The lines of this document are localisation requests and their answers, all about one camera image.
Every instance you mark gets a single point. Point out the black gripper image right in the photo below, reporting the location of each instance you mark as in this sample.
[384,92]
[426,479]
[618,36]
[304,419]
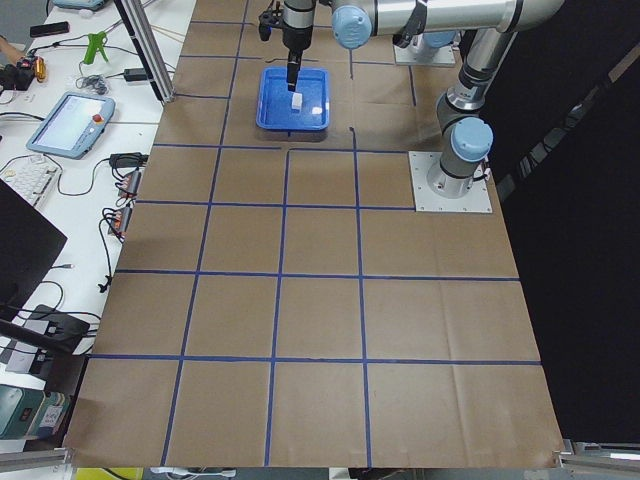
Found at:
[296,38]

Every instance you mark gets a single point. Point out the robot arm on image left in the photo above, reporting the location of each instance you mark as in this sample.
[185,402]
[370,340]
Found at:
[429,43]

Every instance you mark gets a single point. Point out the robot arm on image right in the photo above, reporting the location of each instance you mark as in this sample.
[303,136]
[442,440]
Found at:
[491,26]

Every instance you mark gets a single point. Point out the blue plastic tray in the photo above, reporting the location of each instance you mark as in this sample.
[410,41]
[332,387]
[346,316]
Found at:
[306,109]

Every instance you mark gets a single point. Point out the black power adapter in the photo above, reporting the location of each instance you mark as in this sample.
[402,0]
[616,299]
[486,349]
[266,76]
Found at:
[135,75]

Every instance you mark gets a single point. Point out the green hand tool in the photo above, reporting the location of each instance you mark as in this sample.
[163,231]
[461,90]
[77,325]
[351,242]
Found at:
[96,45]

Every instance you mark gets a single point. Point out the orange black adapter box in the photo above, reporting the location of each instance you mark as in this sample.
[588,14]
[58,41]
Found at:
[118,221]
[128,187]

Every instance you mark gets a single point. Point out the blue teach pendant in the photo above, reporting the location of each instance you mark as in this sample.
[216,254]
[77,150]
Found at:
[73,125]

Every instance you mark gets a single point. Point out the black smartphone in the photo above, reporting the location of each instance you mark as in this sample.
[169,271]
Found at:
[49,29]

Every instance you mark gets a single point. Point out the white keyboard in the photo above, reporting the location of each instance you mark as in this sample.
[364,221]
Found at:
[32,182]

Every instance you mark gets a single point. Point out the black monitor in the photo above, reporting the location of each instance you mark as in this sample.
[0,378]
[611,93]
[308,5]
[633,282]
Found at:
[30,244]

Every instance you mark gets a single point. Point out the black docking hub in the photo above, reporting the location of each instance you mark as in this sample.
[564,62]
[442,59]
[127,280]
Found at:
[54,331]

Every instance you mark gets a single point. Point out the metal base plate image left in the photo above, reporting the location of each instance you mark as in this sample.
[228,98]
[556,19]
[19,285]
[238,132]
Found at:
[432,57]

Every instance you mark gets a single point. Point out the metal base plate image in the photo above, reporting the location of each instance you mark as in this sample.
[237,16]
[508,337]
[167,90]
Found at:
[434,191]
[432,57]

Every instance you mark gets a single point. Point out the aluminium frame column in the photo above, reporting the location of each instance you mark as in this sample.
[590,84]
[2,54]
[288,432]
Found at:
[140,32]

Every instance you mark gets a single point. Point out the metal base plate image right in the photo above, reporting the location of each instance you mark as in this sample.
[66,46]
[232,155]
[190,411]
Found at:
[434,191]

